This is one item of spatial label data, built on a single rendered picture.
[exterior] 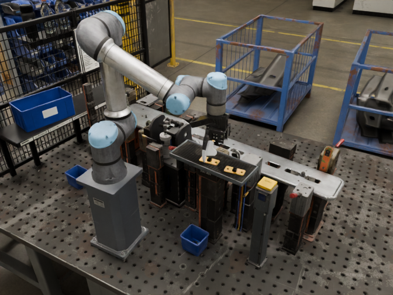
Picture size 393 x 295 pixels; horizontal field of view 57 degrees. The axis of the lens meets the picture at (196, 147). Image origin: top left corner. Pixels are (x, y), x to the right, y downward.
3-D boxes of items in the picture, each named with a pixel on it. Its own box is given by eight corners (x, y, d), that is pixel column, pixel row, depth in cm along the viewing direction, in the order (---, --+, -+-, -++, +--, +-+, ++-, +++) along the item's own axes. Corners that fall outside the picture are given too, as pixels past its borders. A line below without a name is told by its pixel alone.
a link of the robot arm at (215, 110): (203, 103, 139) (211, 95, 145) (203, 115, 141) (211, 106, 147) (221, 107, 136) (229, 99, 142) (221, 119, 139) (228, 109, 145)
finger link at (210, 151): (212, 164, 144) (218, 142, 144) (199, 161, 146) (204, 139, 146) (214, 165, 147) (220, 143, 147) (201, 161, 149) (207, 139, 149)
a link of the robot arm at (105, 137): (86, 160, 150) (80, 132, 143) (102, 143, 161) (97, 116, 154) (112, 165, 147) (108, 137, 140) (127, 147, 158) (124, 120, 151)
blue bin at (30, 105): (76, 114, 219) (72, 94, 212) (27, 133, 201) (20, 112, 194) (62, 105, 229) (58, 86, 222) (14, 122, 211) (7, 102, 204)
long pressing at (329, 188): (348, 178, 174) (348, 175, 174) (332, 204, 159) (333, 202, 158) (135, 103, 241) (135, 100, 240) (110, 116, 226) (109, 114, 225)
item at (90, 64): (106, 65, 255) (100, 20, 238) (80, 75, 240) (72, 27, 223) (104, 64, 256) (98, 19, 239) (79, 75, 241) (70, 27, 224)
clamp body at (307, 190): (305, 243, 178) (319, 186, 158) (296, 259, 170) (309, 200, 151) (286, 235, 183) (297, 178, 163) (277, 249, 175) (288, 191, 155)
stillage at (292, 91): (252, 84, 509) (259, 13, 457) (310, 96, 476) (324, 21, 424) (213, 120, 422) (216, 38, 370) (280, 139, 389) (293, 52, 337)
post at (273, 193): (268, 258, 171) (279, 185, 146) (260, 269, 166) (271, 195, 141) (253, 251, 174) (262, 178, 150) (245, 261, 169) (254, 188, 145)
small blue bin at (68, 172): (92, 182, 218) (89, 170, 213) (78, 191, 211) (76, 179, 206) (79, 175, 223) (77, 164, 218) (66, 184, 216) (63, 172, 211)
